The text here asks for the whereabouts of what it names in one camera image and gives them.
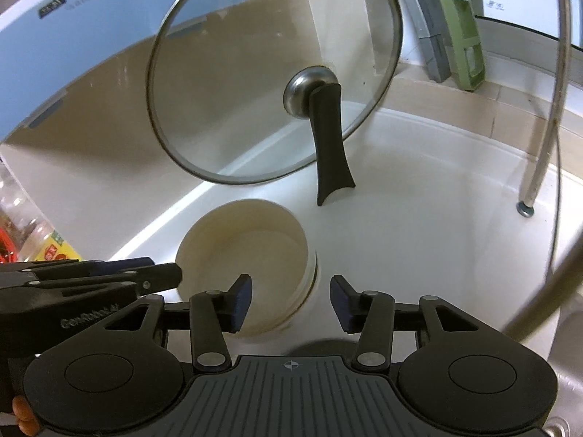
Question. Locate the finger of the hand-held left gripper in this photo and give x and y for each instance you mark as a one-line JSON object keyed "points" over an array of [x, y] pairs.
{"points": [[150, 277], [127, 263]]}

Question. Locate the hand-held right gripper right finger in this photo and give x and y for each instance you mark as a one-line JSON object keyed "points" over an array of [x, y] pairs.
{"points": [[341, 302]]}

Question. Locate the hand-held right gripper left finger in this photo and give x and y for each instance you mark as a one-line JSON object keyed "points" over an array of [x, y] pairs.
{"points": [[241, 302]]}

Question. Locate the cream plastic bowl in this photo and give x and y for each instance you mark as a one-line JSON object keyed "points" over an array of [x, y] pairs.
{"points": [[246, 246], [312, 277]]}

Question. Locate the person's left hand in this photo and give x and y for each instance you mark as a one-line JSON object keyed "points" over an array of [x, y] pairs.
{"points": [[25, 414]]}

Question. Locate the glass pot lid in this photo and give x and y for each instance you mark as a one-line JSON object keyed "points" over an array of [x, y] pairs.
{"points": [[273, 77]]}

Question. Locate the stainless steel sink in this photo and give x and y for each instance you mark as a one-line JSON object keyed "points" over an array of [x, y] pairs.
{"points": [[569, 396]]}

